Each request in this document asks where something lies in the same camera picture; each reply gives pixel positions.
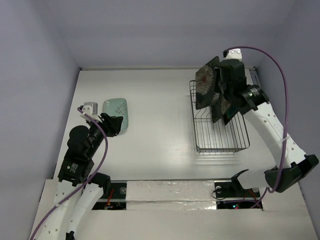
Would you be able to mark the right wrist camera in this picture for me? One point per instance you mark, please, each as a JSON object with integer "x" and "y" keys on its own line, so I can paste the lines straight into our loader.
{"x": 234, "y": 53}

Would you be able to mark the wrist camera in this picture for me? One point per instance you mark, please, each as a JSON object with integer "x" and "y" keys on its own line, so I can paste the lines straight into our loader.
{"x": 234, "y": 53}
{"x": 89, "y": 108}

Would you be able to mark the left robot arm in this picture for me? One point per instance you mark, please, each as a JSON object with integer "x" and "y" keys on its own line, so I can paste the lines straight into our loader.
{"x": 79, "y": 186}

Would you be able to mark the light green plate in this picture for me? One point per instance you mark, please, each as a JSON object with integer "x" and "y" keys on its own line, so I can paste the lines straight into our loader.
{"x": 117, "y": 107}

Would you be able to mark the black floral square plate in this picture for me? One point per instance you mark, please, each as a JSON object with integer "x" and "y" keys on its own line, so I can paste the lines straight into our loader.
{"x": 205, "y": 79}

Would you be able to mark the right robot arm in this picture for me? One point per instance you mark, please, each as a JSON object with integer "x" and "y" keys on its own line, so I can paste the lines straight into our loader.
{"x": 291, "y": 163}

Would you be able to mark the wire dish rack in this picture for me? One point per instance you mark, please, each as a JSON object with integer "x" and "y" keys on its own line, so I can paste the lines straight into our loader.
{"x": 218, "y": 137}

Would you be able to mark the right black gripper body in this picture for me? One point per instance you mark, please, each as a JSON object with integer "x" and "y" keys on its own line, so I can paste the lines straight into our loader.
{"x": 225, "y": 89}

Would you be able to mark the dark green square plate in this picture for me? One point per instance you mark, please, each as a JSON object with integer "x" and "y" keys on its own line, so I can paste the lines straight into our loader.
{"x": 230, "y": 113}

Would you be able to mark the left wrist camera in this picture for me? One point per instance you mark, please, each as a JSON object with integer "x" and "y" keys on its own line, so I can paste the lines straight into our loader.
{"x": 89, "y": 108}

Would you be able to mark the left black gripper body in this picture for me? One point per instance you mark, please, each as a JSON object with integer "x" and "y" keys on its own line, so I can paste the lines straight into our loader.
{"x": 97, "y": 132}

